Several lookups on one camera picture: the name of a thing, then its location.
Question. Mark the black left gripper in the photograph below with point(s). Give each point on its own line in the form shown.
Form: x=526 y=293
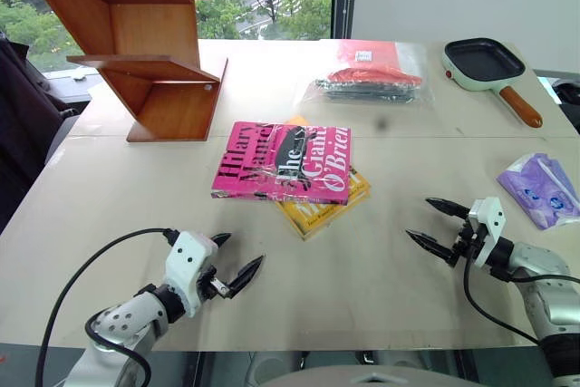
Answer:
x=209 y=286

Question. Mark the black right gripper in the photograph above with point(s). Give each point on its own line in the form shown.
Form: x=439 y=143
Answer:
x=464 y=244

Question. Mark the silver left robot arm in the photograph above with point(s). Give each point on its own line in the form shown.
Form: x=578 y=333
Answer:
x=122 y=323

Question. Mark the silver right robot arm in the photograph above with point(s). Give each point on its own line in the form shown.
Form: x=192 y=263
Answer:
x=539 y=269

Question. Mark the yellow paperback book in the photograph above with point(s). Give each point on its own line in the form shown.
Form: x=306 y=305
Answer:
x=317 y=217

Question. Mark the pink Hilary Mantel book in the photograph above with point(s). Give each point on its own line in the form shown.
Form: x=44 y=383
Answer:
x=254 y=165

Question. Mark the wooden zigzag bookshelf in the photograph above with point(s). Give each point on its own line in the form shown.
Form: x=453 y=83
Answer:
x=154 y=29

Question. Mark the purple tissue pack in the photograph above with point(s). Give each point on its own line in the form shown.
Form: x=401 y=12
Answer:
x=539 y=187

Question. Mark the clear plastic bag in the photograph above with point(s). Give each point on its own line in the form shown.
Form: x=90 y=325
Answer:
x=408 y=94

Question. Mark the black bundled items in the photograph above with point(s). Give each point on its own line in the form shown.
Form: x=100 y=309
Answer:
x=362 y=93

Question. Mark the red folded cloth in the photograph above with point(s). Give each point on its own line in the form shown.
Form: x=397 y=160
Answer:
x=376 y=76

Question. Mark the mint green square frying pan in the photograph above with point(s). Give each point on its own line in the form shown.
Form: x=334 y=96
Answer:
x=482 y=60

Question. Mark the black object beside table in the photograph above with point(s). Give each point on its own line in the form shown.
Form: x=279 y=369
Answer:
x=568 y=97

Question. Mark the red packet with white label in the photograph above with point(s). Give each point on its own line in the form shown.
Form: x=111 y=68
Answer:
x=376 y=54

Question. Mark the dark chair with cloth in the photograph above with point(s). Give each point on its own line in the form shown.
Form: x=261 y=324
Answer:
x=22 y=133

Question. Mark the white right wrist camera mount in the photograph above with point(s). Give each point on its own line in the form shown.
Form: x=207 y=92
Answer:
x=487 y=224

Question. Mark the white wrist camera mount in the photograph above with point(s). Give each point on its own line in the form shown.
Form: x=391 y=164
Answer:
x=186 y=264
x=487 y=224

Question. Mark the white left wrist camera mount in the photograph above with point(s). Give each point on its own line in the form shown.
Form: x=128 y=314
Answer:
x=186 y=264

